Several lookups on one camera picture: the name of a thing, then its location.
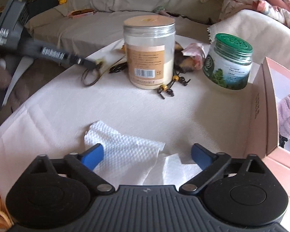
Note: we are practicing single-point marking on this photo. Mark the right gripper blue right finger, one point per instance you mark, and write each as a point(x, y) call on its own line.
point(213, 167)

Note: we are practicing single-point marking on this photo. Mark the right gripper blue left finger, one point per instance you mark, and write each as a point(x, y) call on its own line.
point(81, 166)

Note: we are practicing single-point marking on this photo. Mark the white paper towel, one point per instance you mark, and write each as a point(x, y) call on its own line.
point(130, 160)

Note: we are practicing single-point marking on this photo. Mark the lilac fluffy headband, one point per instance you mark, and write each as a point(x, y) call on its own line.
point(284, 117)

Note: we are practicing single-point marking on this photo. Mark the brown furry plush toy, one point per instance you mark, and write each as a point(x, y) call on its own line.
point(182, 63)

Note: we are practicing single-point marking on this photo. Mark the white table cloth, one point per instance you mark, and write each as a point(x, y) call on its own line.
point(54, 120)

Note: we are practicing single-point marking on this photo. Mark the beige sofa cover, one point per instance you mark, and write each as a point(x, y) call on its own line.
point(85, 26)

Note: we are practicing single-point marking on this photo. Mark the green lid jar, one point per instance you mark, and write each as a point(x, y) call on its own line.
point(228, 62)

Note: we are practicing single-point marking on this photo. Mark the pink cardboard box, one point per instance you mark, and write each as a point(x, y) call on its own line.
point(270, 85)

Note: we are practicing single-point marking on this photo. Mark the clear jar orange label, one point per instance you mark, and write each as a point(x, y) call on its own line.
point(149, 45)

